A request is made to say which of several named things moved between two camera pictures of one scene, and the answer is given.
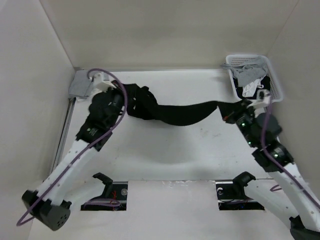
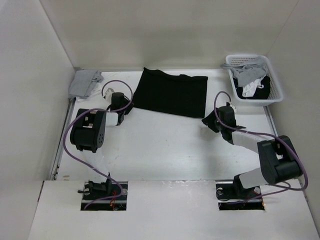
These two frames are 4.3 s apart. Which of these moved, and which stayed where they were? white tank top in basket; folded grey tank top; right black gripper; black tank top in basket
Moved: right black gripper
Stayed: folded grey tank top; white tank top in basket; black tank top in basket
